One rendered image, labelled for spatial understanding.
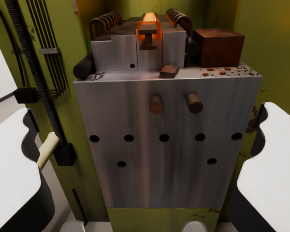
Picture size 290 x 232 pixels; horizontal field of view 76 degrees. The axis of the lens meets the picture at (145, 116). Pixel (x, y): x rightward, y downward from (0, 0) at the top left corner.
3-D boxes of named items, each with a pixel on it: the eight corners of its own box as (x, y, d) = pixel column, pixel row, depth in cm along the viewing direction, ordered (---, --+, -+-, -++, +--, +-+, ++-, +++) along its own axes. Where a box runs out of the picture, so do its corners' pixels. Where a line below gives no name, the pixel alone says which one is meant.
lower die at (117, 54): (183, 68, 42) (186, 26, 37) (95, 71, 43) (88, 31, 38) (168, 36, 77) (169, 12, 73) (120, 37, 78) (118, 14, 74)
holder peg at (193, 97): (202, 113, 36) (204, 101, 35) (188, 114, 37) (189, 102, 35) (198, 104, 40) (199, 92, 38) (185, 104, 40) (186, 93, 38)
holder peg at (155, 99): (162, 114, 37) (163, 102, 35) (149, 115, 37) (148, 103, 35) (161, 105, 40) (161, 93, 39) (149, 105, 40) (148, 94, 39)
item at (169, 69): (165, 70, 42) (165, 64, 41) (179, 71, 41) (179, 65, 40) (159, 77, 38) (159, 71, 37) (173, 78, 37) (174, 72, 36)
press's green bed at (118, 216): (203, 267, 85) (222, 208, 60) (121, 266, 87) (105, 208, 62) (185, 171, 132) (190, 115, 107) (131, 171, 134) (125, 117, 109)
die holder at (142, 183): (222, 208, 60) (263, 76, 36) (105, 208, 62) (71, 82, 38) (190, 115, 107) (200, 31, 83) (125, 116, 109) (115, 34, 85)
